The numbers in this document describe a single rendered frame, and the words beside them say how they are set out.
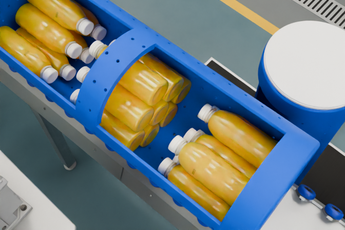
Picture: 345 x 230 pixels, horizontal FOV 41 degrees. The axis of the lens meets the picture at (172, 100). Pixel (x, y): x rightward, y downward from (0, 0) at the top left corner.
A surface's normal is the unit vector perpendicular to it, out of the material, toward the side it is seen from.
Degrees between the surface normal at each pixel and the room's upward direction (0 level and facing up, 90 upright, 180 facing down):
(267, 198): 27
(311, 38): 0
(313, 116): 90
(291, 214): 0
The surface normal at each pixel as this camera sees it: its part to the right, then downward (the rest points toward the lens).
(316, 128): 0.05, 0.87
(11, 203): 0.80, 0.53
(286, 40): 0.00, -0.49
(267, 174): -0.16, -0.31
